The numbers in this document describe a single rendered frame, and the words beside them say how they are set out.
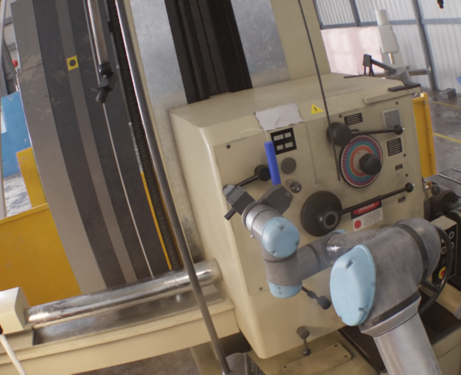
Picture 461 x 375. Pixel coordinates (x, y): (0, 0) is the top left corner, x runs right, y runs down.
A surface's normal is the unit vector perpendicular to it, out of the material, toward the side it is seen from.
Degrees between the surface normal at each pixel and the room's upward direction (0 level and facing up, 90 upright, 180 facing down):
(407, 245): 38
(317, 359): 0
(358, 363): 0
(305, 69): 90
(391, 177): 90
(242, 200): 90
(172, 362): 0
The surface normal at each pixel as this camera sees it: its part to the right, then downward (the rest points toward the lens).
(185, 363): -0.22, -0.93
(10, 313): 0.16, -0.15
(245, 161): 0.27, 0.24
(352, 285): -0.94, 0.20
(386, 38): -0.33, 0.36
